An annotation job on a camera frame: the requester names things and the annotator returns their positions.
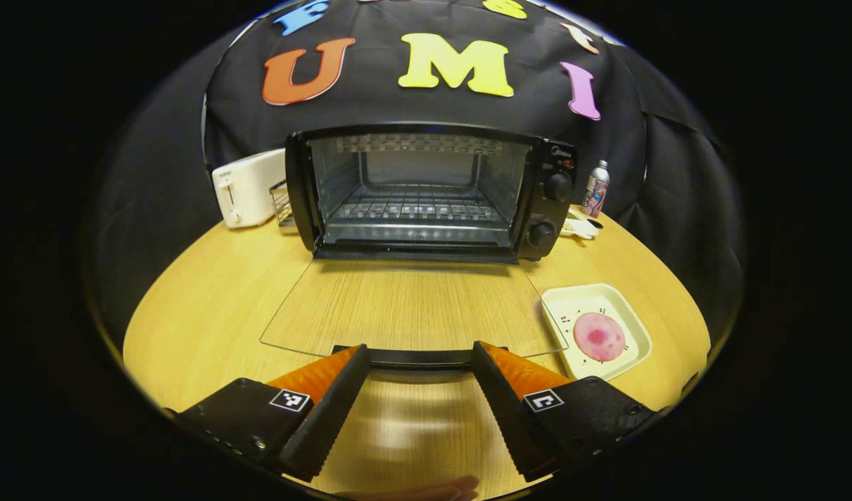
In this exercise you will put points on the white toaster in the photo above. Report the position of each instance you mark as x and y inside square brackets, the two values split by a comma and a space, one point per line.
[248, 188]

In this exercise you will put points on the black electric oven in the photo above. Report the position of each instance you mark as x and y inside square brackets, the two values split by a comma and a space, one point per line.
[551, 209]

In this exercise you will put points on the silver drink bottle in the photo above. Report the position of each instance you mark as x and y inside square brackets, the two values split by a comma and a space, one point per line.
[595, 191]

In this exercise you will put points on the cream square plate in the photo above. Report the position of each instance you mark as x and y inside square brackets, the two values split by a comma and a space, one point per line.
[572, 303]

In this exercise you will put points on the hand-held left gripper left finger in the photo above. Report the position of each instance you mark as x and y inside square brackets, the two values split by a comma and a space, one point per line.
[328, 410]

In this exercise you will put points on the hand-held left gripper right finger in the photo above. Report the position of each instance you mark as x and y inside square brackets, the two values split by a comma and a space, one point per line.
[512, 410]

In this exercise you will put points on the pink round ham slice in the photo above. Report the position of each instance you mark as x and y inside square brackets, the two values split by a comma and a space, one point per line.
[599, 337]

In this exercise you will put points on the black backdrop cloth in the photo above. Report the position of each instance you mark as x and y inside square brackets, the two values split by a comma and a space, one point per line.
[398, 104]

